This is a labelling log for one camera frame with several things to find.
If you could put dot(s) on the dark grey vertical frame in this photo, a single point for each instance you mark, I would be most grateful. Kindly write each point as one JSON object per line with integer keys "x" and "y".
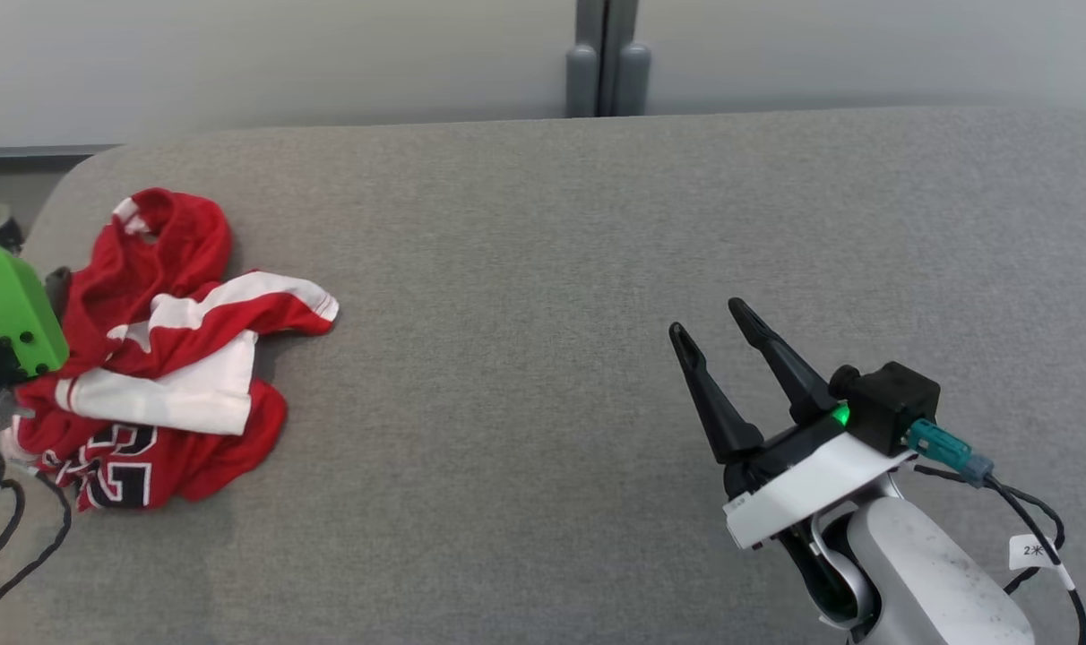
{"x": 607, "y": 36}

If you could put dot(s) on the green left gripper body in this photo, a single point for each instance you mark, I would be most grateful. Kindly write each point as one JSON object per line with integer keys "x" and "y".
{"x": 10, "y": 305}

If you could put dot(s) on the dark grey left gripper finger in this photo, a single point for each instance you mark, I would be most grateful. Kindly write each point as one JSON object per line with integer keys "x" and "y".
{"x": 59, "y": 288}

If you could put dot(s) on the red shorts white waistband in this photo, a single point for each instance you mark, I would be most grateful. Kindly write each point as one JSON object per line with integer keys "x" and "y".
{"x": 185, "y": 242}

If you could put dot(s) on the grey rounded cylinder post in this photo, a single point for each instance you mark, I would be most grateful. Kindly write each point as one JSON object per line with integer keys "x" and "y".
{"x": 581, "y": 81}
{"x": 634, "y": 81}

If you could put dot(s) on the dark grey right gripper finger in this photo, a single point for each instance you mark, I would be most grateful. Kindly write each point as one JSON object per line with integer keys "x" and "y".
{"x": 794, "y": 381}
{"x": 718, "y": 412}

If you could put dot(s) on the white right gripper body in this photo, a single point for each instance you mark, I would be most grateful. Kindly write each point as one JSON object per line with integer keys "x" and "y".
{"x": 812, "y": 488}

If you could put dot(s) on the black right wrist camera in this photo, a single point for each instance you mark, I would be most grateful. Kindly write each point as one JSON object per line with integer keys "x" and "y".
{"x": 892, "y": 403}

